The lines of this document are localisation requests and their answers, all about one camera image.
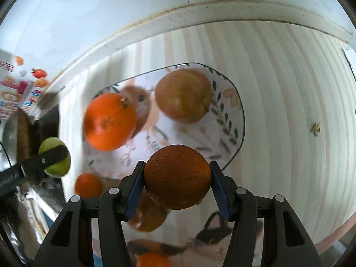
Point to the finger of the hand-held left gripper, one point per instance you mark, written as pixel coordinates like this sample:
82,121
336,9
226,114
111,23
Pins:
33,165

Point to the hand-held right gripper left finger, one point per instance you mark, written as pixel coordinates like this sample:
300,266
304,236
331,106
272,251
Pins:
135,193

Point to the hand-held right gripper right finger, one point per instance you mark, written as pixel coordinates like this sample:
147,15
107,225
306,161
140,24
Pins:
221,193

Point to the green apple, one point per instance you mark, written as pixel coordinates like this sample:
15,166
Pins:
59,170

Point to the brown passion fruit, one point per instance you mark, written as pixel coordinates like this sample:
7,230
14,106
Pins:
147,217
182,96

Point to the dark orange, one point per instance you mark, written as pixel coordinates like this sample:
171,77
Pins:
178,176

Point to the small orange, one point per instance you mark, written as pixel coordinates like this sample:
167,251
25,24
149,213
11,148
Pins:
153,261
88,185

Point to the floral glass plate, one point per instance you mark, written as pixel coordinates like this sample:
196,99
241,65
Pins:
194,136

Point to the steel wok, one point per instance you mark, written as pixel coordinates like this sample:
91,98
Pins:
14,136

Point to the black stove top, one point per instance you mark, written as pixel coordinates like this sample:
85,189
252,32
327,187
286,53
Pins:
48,122

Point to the large bright orange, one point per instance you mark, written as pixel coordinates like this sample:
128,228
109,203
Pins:
110,122

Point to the colourful wall stickers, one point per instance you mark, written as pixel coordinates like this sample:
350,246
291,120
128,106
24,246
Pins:
27,89

